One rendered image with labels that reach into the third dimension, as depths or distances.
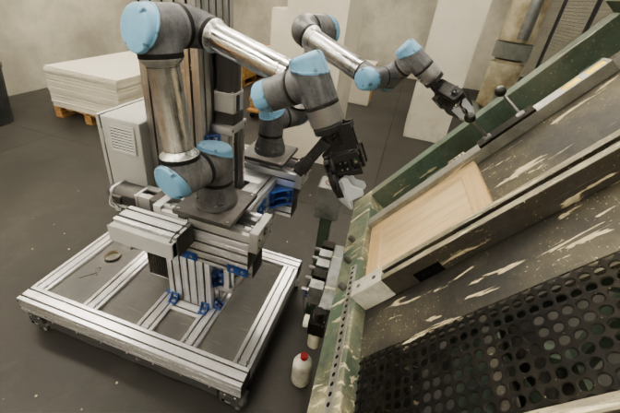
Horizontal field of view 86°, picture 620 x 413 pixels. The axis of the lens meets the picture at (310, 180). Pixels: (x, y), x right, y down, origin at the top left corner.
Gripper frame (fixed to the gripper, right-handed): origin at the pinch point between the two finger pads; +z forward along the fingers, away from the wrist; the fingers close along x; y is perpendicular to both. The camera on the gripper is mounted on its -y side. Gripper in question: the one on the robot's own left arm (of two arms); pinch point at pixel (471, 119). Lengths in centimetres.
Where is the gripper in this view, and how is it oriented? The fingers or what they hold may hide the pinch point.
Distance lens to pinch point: 131.8
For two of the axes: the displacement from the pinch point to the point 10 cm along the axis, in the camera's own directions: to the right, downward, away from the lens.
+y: -0.1, -2.4, 9.7
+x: -7.0, 6.9, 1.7
